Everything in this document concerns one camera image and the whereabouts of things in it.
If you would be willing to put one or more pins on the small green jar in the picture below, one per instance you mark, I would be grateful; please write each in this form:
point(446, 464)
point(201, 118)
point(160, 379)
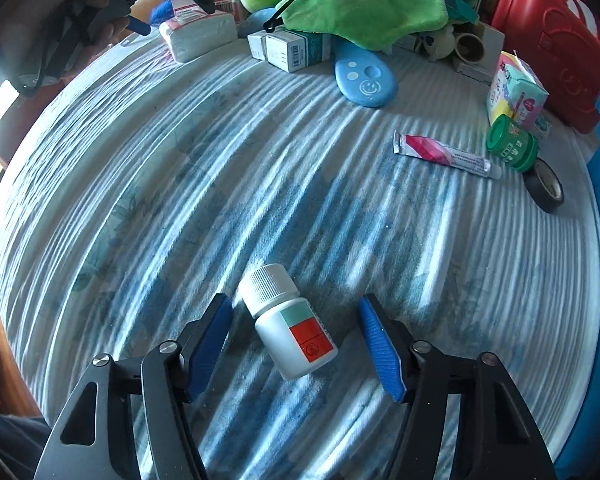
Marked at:
point(512, 145)

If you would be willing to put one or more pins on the teal white medicine box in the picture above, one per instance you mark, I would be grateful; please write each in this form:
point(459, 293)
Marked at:
point(260, 45)
point(300, 50)

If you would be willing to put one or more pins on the small white bottle red label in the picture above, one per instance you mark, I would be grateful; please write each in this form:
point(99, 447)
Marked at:
point(290, 340)

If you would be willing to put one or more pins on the blue smiley hot water bag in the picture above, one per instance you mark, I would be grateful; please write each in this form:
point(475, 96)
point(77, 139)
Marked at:
point(365, 80)

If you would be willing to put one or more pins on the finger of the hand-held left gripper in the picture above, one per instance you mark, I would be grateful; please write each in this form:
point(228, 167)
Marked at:
point(130, 16)
point(202, 5)

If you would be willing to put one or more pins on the red hard-shell suitcase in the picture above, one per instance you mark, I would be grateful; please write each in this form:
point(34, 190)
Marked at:
point(555, 50)

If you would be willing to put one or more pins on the small white plush toy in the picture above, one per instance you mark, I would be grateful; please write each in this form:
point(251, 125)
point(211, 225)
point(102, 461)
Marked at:
point(437, 42)

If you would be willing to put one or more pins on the white tissue pack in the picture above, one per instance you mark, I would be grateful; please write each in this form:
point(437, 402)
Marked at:
point(200, 40)

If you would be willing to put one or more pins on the teal fabric piece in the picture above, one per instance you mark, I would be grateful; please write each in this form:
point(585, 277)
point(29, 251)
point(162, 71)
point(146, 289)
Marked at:
point(460, 7)

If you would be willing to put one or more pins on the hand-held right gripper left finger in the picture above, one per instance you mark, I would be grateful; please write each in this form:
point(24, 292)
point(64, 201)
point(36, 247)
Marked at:
point(207, 350)

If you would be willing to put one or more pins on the cardboard tube roll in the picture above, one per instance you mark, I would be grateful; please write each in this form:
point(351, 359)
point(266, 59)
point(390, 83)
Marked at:
point(457, 40)

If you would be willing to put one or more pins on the pastel sanitary pad pack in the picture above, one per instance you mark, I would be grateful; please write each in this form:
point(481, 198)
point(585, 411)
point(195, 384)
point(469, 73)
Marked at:
point(517, 95)

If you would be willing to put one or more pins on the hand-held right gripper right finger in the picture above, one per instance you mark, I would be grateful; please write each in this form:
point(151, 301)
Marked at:
point(380, 350)

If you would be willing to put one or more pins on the pink white ointment tube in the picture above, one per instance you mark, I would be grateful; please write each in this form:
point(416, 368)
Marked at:
point(440, 152)

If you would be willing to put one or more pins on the black tape roll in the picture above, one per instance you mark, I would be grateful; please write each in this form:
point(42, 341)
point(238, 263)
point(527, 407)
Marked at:
point(535, 192)

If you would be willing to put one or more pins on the person's dark trousers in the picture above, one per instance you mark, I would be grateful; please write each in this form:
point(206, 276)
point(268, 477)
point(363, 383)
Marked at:
point(5, 445)

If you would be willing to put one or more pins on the green frog fabric hat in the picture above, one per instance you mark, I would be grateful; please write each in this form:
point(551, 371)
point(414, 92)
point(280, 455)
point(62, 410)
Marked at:
point(360, 15)

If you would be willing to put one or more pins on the tall white box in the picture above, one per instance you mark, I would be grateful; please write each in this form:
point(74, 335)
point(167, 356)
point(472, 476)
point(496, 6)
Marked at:
point(492, 42)

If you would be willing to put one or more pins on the red white striped box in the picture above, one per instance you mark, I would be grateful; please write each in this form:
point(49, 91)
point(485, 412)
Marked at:
point(185, 7)

